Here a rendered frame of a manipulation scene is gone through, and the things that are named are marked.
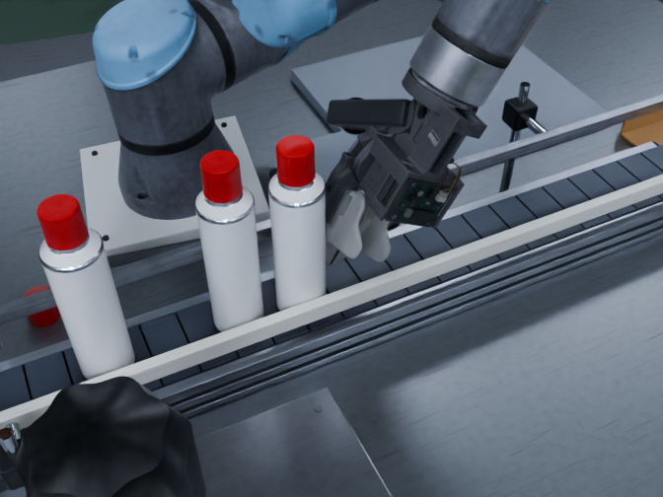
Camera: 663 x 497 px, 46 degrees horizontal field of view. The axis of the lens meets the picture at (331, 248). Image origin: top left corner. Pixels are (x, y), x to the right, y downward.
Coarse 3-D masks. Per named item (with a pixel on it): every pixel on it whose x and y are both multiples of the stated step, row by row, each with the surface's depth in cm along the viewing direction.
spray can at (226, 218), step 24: (216, 168) 65; (216, 192) 66; (240, 192) 67; (216, 216) 67; (240, 216) 68; (216, 240) 69; (240, 240) 69; (216, 264) 71; (240, 264) 71; (216, 288) 74; (240, 288) 73; (216, 312) 77; (240, 312) 76
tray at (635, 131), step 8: (656, 112) 111; (632, 120) 110; (640, 120) 111; (648, 120) 111; (656, 120) 112; (624, 128) 110; (632, 128) 111; (640, 128) 111; (648, 128) 111; (656, 128) 111; (624, 136) 110; (632, 136) 110; (640, 136) 110; (648, 136) 110; (656, 136) 110; (632, 144) 109; (640, 144) 109
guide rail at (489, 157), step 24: (600, 120) 91; (624, 120) 93; (504, 144) 88; (528, 144) 88; (552, 144) 90; (456, 168) 85; (480, 168) 87; (144, 264) 74; (168, 264) 75; (0, 312) 70; (24, 312) 71
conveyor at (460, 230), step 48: (528, 192) 94; (576, 192) 94; (432, 240) 89; (336, 288) 83; (144, 336) 79; (192, 336) 79; (288, 336) 79; (0, 384) 75; (48, 384) 75; (144, 384) 75
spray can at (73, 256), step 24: (48, 216) 61; (72, 216) 61; (48, 240) 62; (72, 240) 62; (96, 240) 65; (48, 264) 63; (72, 264) 63; (96, 264) 64; (72, 288) 65; (96, 288) 66; (72, 312) 67; (96, 312) 67; (120, 312) 71; (72, 336) 70; (96, 336) 69; (120, 336) 71; (96, 360) 71; (120, 360) 73
